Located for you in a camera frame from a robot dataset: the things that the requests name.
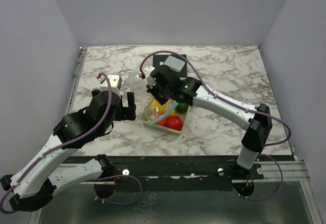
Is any clear zip top bag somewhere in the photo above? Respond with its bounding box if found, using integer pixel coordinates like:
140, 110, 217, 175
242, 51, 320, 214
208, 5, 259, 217
127, 72, 179, 127

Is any pale green plastic basket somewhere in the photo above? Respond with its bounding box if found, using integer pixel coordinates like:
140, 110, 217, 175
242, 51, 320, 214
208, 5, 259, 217
141, 98, 189, 135

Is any yellow lemon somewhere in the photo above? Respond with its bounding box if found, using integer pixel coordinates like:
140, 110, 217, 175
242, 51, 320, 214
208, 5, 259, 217
148, 98, 164, 114

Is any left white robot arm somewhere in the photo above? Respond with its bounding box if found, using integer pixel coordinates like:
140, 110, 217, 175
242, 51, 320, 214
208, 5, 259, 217
1, 90, 136, 214

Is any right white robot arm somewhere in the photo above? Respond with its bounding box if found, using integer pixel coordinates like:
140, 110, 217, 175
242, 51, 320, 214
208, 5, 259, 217
141, 65, 273, 179

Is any grey white small box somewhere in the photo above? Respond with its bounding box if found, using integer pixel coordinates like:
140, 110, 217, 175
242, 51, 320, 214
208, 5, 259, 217
164, 55, 185, 72

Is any green lime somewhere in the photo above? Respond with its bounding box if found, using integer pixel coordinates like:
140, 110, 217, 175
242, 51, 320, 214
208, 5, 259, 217
176, 103, 188, 114

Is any yellow orange mango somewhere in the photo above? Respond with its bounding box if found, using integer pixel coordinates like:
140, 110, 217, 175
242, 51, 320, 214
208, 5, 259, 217
166, 106, 176, 117

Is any black flat box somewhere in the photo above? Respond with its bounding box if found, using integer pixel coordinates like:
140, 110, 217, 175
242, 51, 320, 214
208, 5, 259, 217
152, 54, 187, 79

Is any orange tangerine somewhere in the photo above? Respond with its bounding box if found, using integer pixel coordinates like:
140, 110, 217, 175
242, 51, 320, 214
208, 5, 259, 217
156, 117, 167, 126

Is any red apple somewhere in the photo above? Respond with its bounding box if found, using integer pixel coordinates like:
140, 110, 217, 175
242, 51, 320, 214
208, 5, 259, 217
167, 116, 183, 131

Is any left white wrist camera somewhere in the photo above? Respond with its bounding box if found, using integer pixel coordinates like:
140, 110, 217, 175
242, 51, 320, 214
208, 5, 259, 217
97, 74, 122, 97

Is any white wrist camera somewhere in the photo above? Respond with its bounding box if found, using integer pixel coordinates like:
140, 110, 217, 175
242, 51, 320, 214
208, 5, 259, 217
140, 65, 156, 88
97, 74, 122, 97

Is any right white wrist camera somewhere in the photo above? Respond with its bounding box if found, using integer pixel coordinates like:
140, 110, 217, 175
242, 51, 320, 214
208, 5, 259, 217
140, 65, 156, 88

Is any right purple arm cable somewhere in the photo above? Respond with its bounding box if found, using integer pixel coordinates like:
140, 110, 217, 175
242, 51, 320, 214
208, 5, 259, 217
140, 50, 292, 148

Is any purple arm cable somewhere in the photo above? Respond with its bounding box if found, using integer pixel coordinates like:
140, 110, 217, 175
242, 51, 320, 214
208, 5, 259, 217
0, 72, 113, 214
140, 50, 292, 148

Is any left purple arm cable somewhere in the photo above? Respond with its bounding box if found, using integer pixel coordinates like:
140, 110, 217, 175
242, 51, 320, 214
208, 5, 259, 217
0, 72, 113, 214

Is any black metal base rail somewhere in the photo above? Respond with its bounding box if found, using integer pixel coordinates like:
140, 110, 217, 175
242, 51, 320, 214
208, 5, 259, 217
61, 154, 301, 193

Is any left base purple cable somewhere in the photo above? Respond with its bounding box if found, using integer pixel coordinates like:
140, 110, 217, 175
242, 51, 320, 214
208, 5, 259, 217
93, 174, 143, 206

